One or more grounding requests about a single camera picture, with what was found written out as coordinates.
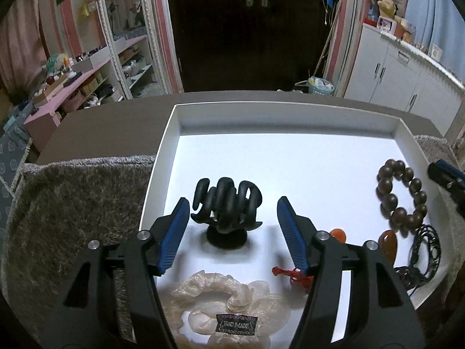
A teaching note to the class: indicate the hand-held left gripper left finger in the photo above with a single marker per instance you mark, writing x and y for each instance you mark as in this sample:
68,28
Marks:
174,236

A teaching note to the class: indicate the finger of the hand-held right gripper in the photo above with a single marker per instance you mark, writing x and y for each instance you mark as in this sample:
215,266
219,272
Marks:
441,172

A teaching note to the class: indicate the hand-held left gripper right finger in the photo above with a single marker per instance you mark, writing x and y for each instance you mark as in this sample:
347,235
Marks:
294,240

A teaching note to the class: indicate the white scrunchie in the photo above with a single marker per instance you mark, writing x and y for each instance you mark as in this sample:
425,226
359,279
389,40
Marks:
203,287

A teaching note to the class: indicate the black hair claw clip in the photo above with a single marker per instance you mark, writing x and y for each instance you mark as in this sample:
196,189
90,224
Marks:
225,207

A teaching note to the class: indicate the white shallow tray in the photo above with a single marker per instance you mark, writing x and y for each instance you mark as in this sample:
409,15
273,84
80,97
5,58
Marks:
290,160

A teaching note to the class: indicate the black scrunchie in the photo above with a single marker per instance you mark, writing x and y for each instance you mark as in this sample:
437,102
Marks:
407,274

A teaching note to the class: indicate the grey shaggy rug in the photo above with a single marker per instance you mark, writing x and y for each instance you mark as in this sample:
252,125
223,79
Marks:
72,207

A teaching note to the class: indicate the white cabinet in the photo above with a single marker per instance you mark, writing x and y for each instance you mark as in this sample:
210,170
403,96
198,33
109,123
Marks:
396,69

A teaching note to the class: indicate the small floor basket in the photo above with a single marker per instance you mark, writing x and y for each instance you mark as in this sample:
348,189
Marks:
320,87

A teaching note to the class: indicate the pale blue curtain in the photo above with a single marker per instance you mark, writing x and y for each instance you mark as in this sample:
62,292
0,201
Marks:
436,14

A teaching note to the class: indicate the broom stick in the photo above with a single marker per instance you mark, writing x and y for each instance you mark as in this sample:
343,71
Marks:
327,43

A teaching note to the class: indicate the tan plush toy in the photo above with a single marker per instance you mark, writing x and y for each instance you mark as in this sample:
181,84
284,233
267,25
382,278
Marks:
388,5

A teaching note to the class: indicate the pink shelf unit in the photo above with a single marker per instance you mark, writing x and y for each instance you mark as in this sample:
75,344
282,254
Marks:
90,76

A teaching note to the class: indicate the blue patterned cloth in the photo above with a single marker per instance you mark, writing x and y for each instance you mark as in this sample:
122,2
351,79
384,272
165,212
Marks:
14,152

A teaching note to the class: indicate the dark double door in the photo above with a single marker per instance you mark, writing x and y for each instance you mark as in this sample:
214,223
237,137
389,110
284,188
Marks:
254,43

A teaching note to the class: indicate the white framed standing mirror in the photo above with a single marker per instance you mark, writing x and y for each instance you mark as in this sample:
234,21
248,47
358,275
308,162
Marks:
130,25

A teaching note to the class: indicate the pink curtain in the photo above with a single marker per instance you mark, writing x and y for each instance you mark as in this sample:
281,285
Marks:
21,36

